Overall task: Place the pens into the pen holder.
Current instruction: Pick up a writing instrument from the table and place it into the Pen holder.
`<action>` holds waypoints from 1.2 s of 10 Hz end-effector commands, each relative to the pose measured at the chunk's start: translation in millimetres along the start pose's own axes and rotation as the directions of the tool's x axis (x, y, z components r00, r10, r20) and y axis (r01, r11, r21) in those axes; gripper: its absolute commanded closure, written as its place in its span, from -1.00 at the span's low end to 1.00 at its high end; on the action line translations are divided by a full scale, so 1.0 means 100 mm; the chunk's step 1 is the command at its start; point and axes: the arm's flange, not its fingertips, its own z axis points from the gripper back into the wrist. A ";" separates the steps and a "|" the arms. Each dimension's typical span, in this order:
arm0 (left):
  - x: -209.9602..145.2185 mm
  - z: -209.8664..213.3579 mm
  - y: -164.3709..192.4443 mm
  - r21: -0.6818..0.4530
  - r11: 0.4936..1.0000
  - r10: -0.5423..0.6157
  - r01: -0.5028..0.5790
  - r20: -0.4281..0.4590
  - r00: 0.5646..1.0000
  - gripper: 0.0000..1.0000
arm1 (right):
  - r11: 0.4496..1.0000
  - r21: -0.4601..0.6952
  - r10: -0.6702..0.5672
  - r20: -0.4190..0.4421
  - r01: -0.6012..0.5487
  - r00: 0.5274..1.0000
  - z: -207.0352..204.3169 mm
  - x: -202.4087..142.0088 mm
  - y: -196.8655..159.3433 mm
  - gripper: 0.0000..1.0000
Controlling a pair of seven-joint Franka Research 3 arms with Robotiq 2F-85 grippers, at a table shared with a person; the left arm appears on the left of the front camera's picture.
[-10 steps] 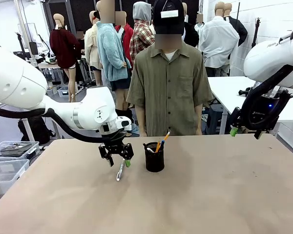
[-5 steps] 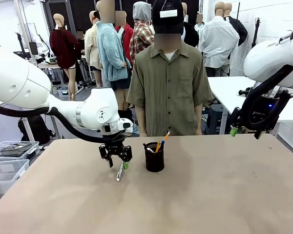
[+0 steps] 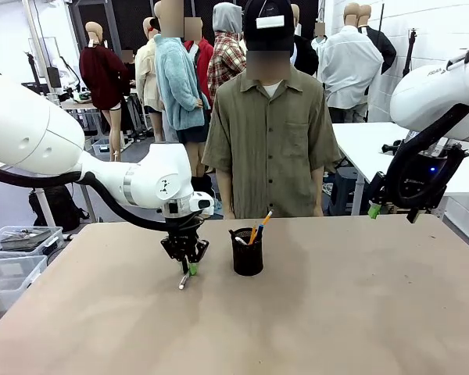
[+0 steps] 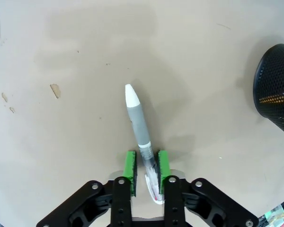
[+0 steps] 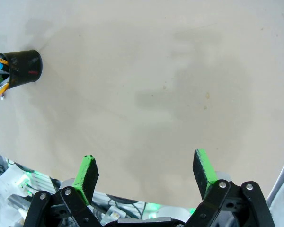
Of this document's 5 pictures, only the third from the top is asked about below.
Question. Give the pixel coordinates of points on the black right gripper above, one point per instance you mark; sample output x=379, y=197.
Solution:
x=426, y=179

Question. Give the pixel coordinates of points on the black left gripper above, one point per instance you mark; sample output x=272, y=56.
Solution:
x=183, y=242

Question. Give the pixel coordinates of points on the silver pen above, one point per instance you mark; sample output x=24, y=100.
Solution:
x=184, y=281

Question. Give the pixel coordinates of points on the white pen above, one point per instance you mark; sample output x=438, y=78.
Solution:
x=240, y=240

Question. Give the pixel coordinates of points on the blue pen orange cap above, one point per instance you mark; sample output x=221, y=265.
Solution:
x=264, y=223

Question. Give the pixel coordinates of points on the person's right forearm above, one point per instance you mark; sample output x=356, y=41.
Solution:
x=225, y=191

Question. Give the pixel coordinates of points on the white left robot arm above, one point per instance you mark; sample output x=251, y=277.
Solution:
x=62, y=156

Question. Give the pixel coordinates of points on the person's left forearm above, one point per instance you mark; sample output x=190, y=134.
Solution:
x=317, y=191

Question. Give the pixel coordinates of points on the black mesh pen holder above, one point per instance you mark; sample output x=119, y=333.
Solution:
x=248, y=256

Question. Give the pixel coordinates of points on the white side table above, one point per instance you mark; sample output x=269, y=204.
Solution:
x=375, y=148

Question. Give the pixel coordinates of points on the person in olive shirt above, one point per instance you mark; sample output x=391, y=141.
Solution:
x=269, y=144

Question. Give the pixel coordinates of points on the mannequin in white shirt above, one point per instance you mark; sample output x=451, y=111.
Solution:
x=349, y=74

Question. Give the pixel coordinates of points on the black backpack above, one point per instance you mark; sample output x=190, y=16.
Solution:
x=58, y=207

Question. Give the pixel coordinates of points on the grey floor crate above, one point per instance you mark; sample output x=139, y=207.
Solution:
x=101, y=146

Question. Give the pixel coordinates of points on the black tripod stand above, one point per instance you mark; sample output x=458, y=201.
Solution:
x=409, y=54

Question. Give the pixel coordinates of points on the mannequin in black jacket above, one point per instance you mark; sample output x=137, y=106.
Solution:
x=383, y=47

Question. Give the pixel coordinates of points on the clear bin with grey tray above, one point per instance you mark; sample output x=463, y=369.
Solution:
x=23, y=239

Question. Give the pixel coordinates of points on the mannequin in blue fleece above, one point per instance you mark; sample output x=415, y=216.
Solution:
x=177, y=90

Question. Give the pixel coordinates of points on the clear plastic bin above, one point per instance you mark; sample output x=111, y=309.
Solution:
x=8, y=281

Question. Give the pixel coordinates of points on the mannequin in cream jacket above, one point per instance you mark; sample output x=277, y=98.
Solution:
x=146, y=78

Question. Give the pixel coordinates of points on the white background desk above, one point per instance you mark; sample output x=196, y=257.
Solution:
x=80, y=104

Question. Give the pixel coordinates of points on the mannequin in red jacket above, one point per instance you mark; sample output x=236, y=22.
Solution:
x=204, y=62

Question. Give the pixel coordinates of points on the mannequin in maroon sweater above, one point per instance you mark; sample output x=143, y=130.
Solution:
x=101, y=78

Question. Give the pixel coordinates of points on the mannequin in plaid hoodie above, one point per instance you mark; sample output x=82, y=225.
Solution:
x=226, y=58

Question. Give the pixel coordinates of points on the black cap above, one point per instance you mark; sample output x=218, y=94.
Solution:
x=269, y=23

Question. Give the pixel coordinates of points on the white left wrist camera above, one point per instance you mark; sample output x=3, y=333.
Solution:
x=203, y=203

